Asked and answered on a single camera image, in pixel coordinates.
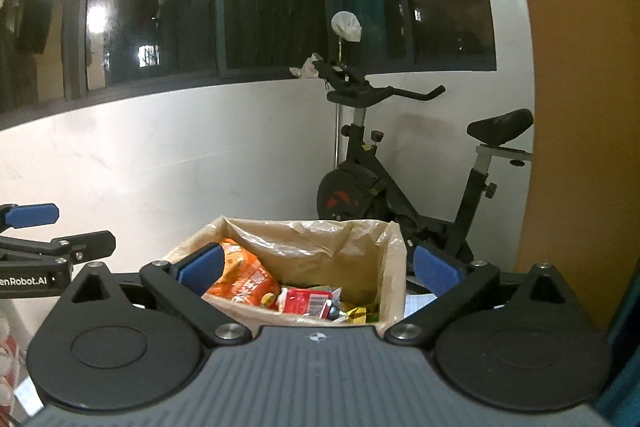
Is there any yellow snack packet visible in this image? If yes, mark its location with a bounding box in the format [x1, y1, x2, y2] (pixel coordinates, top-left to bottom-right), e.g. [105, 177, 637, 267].
[342, 302, 382, 324]

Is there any red printed carton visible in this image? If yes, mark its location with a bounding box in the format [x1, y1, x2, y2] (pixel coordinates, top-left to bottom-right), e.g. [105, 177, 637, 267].
[0, 306, 32, 427]

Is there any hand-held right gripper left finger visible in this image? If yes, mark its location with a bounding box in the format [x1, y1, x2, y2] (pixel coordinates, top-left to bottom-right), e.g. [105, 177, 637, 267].
[67, 243, 252, 349]

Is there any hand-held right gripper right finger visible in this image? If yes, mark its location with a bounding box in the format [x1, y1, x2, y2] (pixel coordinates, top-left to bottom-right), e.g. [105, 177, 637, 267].
[382, 244, 579, 349]

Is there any white plastic bag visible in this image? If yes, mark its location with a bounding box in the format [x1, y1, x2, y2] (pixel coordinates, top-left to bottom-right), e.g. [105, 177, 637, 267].
[331, 11, 363, 44]

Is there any red snack packet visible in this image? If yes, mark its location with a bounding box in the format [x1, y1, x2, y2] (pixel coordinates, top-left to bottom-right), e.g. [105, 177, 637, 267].
[276, 286, 344, 319]

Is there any white crumpled cloth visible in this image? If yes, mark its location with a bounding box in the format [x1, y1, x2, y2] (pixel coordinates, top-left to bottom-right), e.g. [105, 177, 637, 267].
[289, 52, 324, 80]

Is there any dark framed window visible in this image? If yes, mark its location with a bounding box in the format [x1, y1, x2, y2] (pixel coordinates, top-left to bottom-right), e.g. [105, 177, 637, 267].
[0, 0, 499, 131]

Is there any brown cardboard box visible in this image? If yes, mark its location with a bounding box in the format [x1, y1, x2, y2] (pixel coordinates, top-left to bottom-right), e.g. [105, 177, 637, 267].
[161, 216, 409, 341]

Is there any metal pole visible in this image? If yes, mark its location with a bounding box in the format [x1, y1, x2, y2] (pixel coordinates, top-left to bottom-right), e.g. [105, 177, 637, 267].
[333, 38, 347, 169]

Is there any orange snack bag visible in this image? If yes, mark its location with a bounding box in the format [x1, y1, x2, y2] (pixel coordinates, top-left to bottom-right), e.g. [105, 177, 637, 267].
[205, 238, 282, 309]

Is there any wooden door panel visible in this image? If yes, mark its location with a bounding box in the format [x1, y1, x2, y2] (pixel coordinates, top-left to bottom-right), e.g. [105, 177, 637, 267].
[504, 0, 640, 334]

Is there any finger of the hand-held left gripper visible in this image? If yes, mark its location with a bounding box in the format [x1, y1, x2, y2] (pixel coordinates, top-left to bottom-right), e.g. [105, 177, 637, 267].
[0, 230, 117, 265]
[0, 203, 60, 229]

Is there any teal curtain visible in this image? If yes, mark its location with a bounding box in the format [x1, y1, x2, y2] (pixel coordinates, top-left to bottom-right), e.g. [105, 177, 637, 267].
[594, 279, 640, 427]

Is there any black exercise bike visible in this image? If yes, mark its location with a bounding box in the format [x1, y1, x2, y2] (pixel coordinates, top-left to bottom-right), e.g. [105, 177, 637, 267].
[312, 59, 535, 279]

